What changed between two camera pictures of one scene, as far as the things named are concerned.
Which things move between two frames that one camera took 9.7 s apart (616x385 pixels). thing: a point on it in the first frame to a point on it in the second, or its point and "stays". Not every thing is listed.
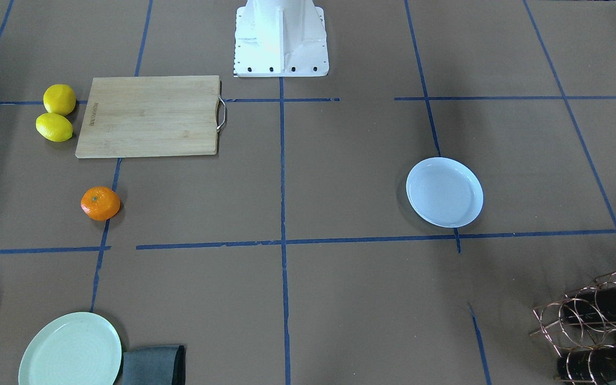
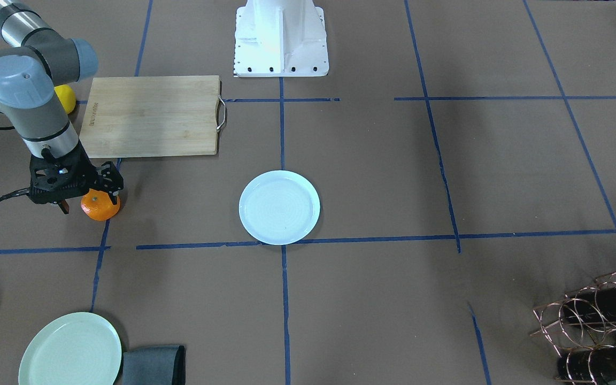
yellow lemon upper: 59,99 stays
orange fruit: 100,203 stays
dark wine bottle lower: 597,365 stays
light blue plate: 444,192 to 279,207
